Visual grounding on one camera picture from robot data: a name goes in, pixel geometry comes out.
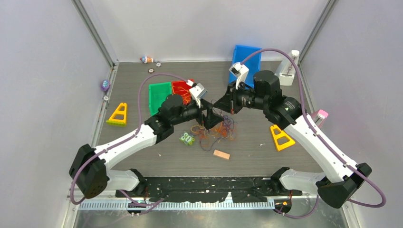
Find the yellow triangle toy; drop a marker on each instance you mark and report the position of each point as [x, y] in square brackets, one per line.
[119, 116]
[281, 139]

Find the small clown figurine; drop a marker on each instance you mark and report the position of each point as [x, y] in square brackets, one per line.
[146, 59]

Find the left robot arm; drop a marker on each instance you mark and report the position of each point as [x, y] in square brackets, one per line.
[92, 168]

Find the red plastic bin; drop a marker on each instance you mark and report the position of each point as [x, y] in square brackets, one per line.
[181, 88]

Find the pink metronome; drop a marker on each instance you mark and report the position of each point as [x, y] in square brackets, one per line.
[319, 117]

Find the wooden block front centre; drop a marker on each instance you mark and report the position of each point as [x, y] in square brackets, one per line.
[221, 154]

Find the green plastic bin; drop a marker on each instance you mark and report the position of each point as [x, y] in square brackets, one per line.
[158, 93]

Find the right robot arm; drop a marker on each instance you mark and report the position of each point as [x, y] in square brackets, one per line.
[340, 178]

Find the yellow triangle toy left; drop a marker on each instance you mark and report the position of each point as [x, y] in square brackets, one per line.
[119, 116]

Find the green frog toy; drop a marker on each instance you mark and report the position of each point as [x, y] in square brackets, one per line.
[187, 138]

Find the yellow triangle toy right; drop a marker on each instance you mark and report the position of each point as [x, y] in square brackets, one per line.
[281, 139]

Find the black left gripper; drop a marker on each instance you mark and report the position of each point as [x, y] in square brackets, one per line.
[210, 120]

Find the white metronome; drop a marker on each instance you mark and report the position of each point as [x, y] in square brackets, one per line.
[285, 71]

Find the purple round toy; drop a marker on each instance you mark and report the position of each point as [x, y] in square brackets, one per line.
[105, 85]

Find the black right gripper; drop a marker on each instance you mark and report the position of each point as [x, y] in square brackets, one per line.
[229, 101]

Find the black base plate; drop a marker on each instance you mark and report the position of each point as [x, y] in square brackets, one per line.
[209, 189]

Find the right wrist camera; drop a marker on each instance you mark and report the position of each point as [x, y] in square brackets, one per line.
[240, 71]

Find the blue plastic bin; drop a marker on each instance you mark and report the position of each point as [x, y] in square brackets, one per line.
[240, 53]

